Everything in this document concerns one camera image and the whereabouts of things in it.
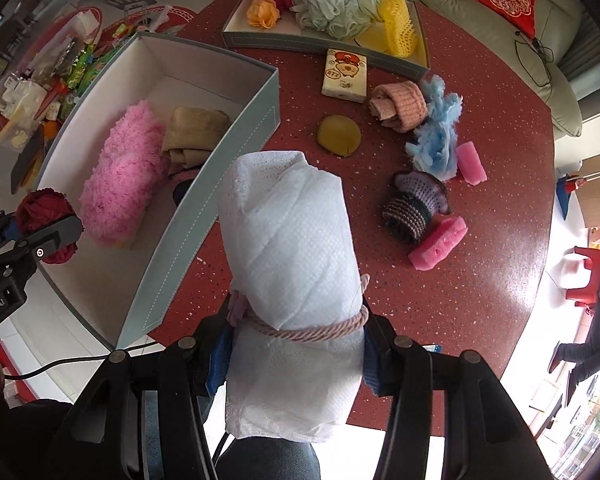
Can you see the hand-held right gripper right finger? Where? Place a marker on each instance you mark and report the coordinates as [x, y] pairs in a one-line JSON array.
[[372, 365]]

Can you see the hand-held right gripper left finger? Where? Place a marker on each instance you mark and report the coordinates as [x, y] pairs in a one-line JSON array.
[[215, 365]]

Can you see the dark red knitted cloth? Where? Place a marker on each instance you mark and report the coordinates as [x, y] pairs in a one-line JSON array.
[[40, 210]]

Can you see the white bandage packet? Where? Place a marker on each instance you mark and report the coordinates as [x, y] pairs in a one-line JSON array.
[[434, 348]]

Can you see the pink fluffy cloth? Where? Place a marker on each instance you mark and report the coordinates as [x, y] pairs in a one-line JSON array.
[[120, 180]]

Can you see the white cloth roll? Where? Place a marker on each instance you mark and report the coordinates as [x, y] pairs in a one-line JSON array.
[[285, 270]]

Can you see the large pink sponge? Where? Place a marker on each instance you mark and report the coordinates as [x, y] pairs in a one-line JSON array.
[[437, 242]]

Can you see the pink black sock roll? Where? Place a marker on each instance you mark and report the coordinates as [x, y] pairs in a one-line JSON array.
[[182, 185]]

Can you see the purple knitted cloth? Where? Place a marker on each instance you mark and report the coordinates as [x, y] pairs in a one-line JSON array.
[[412, 205]]

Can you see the beige towel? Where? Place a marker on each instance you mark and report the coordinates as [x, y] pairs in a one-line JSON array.
[[195, 132]]

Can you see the grey-blue storage box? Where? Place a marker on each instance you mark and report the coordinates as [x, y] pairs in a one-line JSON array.
[[195, 70]]

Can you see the mustard round sponge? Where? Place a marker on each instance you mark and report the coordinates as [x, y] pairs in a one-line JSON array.
[[338, 135]]

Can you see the person's blue jeans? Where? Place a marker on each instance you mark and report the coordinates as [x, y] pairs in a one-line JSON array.
[[275, 460]]

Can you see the pile of snack packets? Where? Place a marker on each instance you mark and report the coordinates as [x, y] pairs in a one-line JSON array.
[[80, 75]]

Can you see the small pink sponge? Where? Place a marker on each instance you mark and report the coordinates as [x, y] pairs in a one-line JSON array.
[[471, 162]]

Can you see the red plastic stool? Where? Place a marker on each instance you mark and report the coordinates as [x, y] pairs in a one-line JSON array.
[[587, 280]]

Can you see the blue fluffy cloth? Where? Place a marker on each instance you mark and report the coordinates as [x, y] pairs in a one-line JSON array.
[[437, 130]]

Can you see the blue plastic object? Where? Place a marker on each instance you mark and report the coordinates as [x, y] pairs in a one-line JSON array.
[[562, 197]]

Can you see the clear plastic rack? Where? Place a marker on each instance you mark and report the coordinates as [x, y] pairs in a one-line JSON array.
[[127, 0]]

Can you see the yellow cartoon tissue packet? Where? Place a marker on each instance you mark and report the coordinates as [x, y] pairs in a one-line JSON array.
[[345, 75]]

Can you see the grey-blue tray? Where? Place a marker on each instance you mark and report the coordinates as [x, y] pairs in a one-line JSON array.
[[280, 42]]

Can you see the orange fake rose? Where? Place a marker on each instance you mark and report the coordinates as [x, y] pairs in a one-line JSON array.
[[263, 12]]

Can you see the grey-green leather sofa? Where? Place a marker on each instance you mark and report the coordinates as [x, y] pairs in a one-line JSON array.
[[455, 35]]

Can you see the yellow corn toy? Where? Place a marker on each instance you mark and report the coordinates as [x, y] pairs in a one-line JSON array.
[[397, 25]]

